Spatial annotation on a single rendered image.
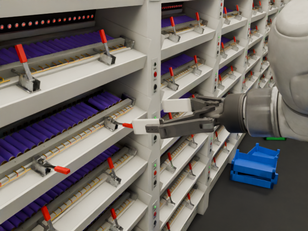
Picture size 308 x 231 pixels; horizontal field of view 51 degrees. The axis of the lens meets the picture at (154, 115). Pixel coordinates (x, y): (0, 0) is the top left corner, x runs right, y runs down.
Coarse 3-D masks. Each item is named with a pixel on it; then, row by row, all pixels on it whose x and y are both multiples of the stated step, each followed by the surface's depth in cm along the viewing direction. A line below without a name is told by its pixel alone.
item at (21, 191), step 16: (128, 96) 107; (144, 96) 106; (128, 112) 103; (144, 112) 106; (96, 128) 91; (128, 128) 99; (80, 144) 83; (96, 144) 85; (112, 144) 94; (48, 160) 75; (64, 160) 76; (80, 160) 80; (32, 176) 69; (48, 176) 70; (64, 176) 77; (0, 192) 63; (16, 192) 64; (32, 192) 67; (0, 208) 60; (16, 208) 65
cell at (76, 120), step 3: (63, 111) 90; (63, 114) 89; (66, 114) 89; (69, 114) 90; (66, 117) 89; (69, 117) 89; (72, 117) 89; (75, 117) 89; (72, 120) 88; (75, 120) 88; (78, 120) 88
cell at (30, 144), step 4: (16, 132) 77; (12, 136) 76; (16, 136) 76; (20, 136) 76; (20, 140) 75; (24, 140) 75; (28, 140) 76; (24, 144) 75; (28, 144) 75; (32, 144) 75
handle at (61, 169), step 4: (44, 160) 70; (44, 164) 70; (48, 164) 70; (52, 168) 69; (56, 168) 68; (60, 168) 68; (64, 168) 68; (60, 172) 68; (64, 172) 67; (68, 172) 67
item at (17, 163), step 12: (120, 108) 101; (132, 108) 105; (96, 120) 90; (72, 132) 82; (84, 132) 86; (48, 144) 76; (60, 144) 79; (24, 156) 70; (0, 168) 65; (12, 168) 67; (24, 168) 69
